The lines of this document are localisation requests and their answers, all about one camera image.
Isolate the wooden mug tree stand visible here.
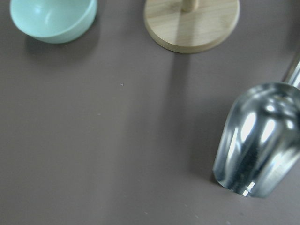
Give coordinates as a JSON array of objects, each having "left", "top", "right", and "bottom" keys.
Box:
[{"left": 143, "top": 0, "right": 240, "bottom": 54}]

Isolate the metal scoop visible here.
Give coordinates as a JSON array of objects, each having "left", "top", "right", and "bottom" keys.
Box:
[{"left": 213, "top": 54, "right": 300, "bottom": 198}]

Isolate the green bowl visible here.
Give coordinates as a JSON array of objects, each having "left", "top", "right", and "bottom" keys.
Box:
[{"left": 10, "top": 0, "right": 98, "bottom": 44}]

